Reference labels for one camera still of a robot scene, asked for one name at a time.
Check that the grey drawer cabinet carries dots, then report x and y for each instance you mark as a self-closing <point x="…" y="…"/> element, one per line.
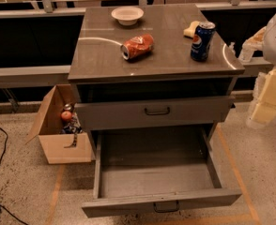
<point x="99" y="73"/>

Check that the yellow sponge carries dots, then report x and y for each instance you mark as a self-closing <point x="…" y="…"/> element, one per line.
<point x="189" y="32"/>

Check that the open middle drawer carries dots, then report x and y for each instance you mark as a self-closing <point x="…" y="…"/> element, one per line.
<point x="156" y="169"/>

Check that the cardboard box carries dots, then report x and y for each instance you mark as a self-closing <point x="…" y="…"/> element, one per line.
<point x="47" y="127"/>

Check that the closed top drawer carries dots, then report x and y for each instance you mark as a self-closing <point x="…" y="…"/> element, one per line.
<point x="153" y="113"/>

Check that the white bowl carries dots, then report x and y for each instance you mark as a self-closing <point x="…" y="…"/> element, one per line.
<point x="127" y="16"/>

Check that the crushed orange soda can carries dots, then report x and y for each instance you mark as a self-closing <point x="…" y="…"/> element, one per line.
<point x="137" y="46"/>

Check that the red apple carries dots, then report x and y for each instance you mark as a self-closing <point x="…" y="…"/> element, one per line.
<point x="66" y="116"/>

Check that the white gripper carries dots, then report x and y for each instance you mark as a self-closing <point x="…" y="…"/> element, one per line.
<point x="264" y="88"/>

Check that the small clear bottle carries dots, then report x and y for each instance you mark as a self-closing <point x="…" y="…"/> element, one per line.
<point x="232" y="47"/>

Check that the blue pepsi can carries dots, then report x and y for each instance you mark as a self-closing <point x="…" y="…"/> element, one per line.
<point x="203" y="35"/>

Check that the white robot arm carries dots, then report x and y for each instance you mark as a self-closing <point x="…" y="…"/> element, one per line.
<point x="269" y="42"/>

